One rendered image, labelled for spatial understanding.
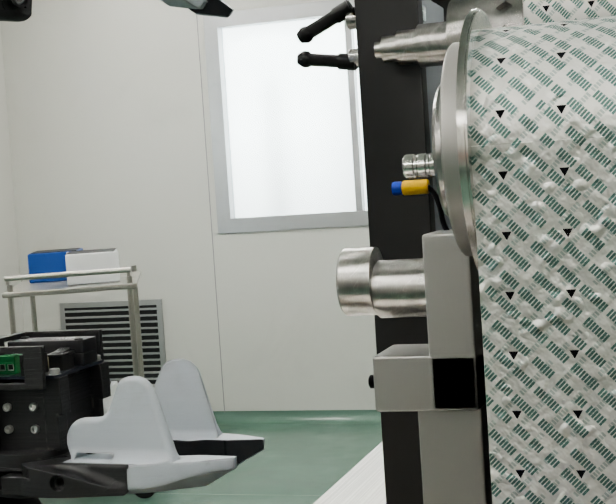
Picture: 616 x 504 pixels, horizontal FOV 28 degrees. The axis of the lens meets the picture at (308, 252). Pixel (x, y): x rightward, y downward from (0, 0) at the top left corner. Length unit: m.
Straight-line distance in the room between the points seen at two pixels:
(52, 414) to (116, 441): 0.04
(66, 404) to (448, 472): 0.22
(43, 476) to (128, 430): 0.05
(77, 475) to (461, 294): 0.23
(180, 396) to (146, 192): 6.10
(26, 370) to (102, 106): 6.25
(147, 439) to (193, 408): 0.06
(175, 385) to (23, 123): 6.46
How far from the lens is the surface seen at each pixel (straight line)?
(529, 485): 0.63
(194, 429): 0.70
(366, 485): 1.40
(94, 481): 0.65
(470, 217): 0.61
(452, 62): 0.64
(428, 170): 0.70
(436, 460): 0.72
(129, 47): 6.85
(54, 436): 0.68
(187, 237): 6.70
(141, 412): 0.65
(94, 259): 5.25
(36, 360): 0.67
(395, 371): 0.70
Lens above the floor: 1.24
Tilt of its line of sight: 3 degrees down
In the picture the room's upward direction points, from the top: 4 degrees counter-clockwise
